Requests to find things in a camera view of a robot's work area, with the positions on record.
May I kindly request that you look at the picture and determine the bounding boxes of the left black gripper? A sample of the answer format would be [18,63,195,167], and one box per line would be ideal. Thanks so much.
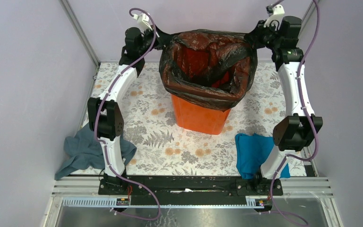
[137,24,174,56]

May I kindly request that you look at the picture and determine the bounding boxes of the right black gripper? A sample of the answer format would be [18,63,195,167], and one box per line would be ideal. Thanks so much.
[244,20,282,51]

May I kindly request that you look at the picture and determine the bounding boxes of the black trash bag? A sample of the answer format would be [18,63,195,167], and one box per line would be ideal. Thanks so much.
[159,29,258,111]

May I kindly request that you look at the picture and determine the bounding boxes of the orange plastic trash bin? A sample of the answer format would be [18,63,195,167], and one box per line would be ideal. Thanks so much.
[171,95,231,135]

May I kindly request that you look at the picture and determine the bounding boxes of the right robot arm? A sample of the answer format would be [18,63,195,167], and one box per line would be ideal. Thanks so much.
[244,16,323,195]

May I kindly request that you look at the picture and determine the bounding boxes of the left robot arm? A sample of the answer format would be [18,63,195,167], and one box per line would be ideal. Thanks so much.
[87,27,173,195]

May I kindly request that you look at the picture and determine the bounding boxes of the floral patterned mat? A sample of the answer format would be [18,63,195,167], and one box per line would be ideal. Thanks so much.
[82,62,306,177]

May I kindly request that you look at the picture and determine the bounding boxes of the bright blue cloth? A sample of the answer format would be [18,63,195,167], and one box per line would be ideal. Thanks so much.
[235,133,294,183]

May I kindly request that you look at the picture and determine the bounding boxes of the grey-blue cloth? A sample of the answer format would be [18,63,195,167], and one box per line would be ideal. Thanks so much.
[55,123,138,181]

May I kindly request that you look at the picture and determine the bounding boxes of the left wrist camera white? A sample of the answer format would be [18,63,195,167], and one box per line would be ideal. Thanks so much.
[132,12,153,32]

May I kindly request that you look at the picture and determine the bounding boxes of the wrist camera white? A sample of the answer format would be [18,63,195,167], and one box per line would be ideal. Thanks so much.
[132,12,153,32]
[264,4,285,27]

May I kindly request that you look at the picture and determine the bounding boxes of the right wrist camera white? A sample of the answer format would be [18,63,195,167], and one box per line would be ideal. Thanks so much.
[264,4,285,27]

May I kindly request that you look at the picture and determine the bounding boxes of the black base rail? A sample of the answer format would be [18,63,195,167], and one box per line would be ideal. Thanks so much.
[113,175,283,206]

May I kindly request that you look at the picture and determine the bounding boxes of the slotted metal cable duct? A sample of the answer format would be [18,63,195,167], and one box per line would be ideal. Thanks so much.
[62,197,266,210]

